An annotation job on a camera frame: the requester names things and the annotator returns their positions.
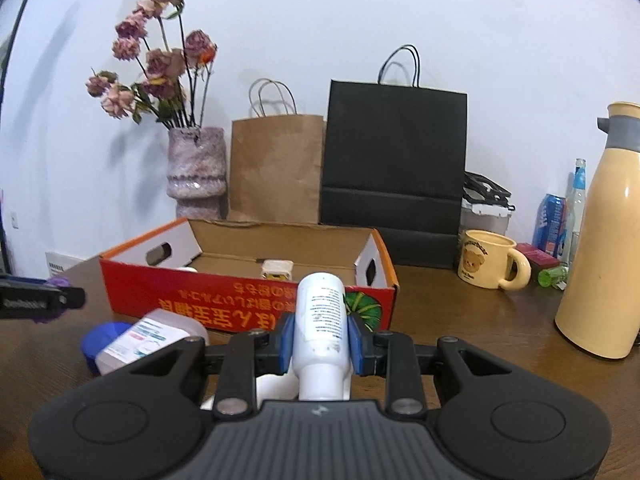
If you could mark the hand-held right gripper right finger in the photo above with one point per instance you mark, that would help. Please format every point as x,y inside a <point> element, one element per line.
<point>359,347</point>

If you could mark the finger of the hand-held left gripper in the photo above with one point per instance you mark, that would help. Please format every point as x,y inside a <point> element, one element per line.
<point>30,300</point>

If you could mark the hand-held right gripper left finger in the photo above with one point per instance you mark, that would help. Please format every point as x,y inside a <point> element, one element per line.
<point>283,345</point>

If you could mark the white plastic bottle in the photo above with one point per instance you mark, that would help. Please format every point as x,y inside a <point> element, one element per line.
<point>320,320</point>

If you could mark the white and yellow charger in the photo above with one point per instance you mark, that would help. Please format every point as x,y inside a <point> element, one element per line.
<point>276,267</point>

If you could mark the blue round lid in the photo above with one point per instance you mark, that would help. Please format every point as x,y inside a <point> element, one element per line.
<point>97,342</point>

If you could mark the red cardboard box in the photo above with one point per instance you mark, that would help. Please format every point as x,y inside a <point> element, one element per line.
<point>200,305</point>

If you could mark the clear plastic jar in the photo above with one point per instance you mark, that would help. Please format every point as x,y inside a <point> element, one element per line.
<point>150,335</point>

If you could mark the white board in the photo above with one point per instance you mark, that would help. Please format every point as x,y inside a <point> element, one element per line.
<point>62,262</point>

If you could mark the yellow bear mug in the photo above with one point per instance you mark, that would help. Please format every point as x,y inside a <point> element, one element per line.
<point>482,260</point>

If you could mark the brown paper bag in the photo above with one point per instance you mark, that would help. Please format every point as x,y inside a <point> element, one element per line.
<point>275,170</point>

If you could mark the clear container with black lid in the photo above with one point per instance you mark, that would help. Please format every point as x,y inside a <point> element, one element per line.
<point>487,220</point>

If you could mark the black paper bag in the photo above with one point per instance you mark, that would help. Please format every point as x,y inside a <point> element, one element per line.
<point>395,160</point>

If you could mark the mottled pink ceramic vase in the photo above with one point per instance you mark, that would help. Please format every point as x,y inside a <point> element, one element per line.
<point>197,170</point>

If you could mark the small red box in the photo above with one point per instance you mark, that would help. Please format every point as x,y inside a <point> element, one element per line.
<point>537,257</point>

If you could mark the green plastic bottle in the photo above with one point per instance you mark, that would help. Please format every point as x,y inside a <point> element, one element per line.
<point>552,275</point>

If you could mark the blue drink can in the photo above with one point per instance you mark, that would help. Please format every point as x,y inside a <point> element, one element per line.
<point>547,225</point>

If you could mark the yellow thermos jug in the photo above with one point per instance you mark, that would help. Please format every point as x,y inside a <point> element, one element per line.
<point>605,260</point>

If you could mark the clear glass bottle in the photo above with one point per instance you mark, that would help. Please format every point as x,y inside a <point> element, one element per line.
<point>577,200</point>

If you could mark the dried pink roses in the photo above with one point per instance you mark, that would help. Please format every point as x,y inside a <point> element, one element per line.
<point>160,62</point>

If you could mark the white wall socket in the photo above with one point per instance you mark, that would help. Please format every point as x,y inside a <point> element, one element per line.
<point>15,219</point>

